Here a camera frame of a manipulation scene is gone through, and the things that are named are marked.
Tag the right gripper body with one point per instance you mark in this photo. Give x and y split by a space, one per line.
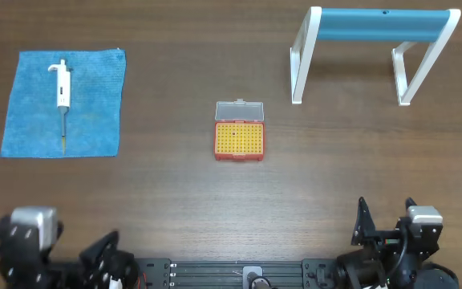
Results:
425 238

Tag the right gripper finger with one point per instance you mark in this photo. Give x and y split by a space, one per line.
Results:
410 202
363 225

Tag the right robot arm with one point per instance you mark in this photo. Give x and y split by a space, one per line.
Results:
359 269

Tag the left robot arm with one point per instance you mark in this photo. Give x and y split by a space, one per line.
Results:
122 271

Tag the red and yellow tip box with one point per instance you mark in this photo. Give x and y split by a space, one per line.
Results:
239 140

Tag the blue cloth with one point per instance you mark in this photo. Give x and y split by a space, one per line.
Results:
94 100

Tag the white pipette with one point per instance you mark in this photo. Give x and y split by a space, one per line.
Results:
63 88

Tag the white and blue stand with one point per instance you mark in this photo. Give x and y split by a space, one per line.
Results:
375 26

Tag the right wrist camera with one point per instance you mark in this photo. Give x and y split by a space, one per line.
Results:
425 214

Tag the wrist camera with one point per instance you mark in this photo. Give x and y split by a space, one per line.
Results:
34 222
425 214

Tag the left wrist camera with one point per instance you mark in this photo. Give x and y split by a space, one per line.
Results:
34 222

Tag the mounting rail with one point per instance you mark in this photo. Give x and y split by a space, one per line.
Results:
215 273

